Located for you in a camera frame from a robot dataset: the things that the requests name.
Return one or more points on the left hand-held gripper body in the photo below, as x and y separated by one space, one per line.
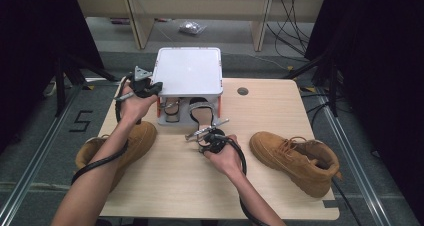
141 73

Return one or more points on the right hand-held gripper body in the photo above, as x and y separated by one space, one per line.
213 142

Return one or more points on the white two-tier shoe rack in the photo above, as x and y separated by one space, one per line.
186 71

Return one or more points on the tan suede boot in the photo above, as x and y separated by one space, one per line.
286 159
143 136

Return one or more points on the person's right hand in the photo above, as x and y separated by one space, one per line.
230 159

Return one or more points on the person's left hand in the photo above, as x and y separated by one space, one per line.
133 107

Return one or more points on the round grey table grommet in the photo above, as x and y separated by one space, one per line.
243 91

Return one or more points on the clear plastic bag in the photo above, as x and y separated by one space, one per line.
191 27

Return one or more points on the black metal stand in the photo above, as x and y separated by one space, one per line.
332 86
60 86

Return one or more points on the beige wooden desk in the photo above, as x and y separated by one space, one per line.
200 4

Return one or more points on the black curtain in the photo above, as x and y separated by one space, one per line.
33 52
383 69

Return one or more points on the aluminium floor rail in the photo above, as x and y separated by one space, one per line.
353 166
36 152

